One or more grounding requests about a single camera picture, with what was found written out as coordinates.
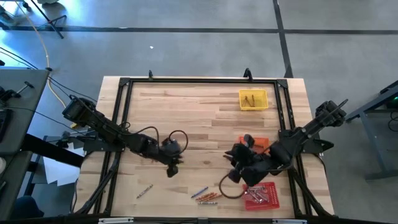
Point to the white crayon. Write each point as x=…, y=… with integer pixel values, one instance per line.
x=257, y=188
x=144, y=191
x=207, y=203
x=262, y=196

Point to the black device green light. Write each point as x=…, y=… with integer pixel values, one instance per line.
x=392, y=101

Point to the black support beam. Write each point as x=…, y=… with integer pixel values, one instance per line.
x=53, y=151

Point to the white paper sheet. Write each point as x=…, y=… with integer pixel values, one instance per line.
x=59, y=172

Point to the orange plastic basket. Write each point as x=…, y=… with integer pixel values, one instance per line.
x=264, y=140

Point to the yellow plastic basket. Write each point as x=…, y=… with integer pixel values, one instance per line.
x=262, y=95

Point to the red plastic basket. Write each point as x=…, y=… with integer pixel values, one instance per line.
x=270, y=199

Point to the white edge bracket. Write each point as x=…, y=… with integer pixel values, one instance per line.
x=115, y=220
x=289, y=221

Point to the black tripod stand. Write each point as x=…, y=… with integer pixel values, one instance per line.
x=46, y=18

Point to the grey desk frame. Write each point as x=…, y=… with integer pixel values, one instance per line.
x=377, y=149

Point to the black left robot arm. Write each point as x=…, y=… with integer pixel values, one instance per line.
x=102, y=126

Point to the person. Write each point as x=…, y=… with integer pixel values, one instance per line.
x=26, y=207

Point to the grey side table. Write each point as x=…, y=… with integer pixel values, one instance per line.
x=18, y=74

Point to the black table clamp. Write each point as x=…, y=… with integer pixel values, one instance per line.
x=150, y=74
x=247, y=74

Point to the black clamp tool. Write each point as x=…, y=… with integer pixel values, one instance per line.
x=18, y=89

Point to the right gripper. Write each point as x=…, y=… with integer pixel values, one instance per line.
x=256, y=168

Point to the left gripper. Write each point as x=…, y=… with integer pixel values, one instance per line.
x=161, y=152

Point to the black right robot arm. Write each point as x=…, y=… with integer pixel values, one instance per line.
x=304, y=133

